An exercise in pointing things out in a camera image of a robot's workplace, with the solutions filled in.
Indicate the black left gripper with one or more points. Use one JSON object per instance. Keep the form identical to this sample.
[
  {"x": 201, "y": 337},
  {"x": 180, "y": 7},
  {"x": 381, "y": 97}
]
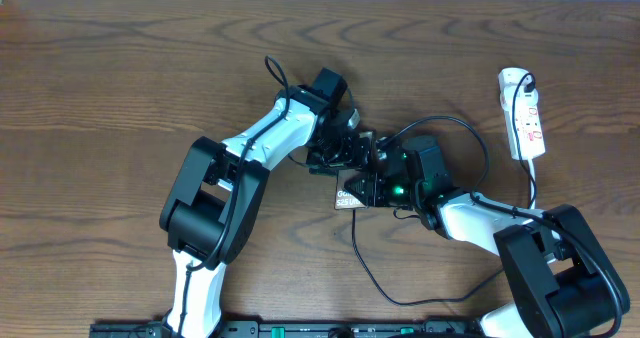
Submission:
[{"x": 353, "y": 161}]

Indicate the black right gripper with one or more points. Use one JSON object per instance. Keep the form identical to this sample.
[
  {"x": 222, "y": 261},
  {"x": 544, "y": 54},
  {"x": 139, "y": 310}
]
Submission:
[{"x": 372, "y": 194}]

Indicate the Galaxy S25 Ultra smartphone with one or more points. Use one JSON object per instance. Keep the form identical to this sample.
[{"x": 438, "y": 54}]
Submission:
[{"x": 353, "y": 184}]

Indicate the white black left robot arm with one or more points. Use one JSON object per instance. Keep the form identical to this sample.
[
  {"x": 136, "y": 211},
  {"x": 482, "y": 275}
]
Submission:
[{"x": 213, "y": 204}]

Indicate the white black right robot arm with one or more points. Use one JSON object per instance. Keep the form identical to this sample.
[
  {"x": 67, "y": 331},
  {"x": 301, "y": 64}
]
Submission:
[{"x": 561, "y": 280}]

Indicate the white power strip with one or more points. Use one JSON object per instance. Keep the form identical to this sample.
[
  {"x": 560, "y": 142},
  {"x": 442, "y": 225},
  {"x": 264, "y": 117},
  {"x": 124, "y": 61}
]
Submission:
[{"x": 519, "y": 101}]

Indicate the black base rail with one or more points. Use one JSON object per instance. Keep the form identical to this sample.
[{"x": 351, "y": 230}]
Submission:
[{"x": 437, "y": 327}]

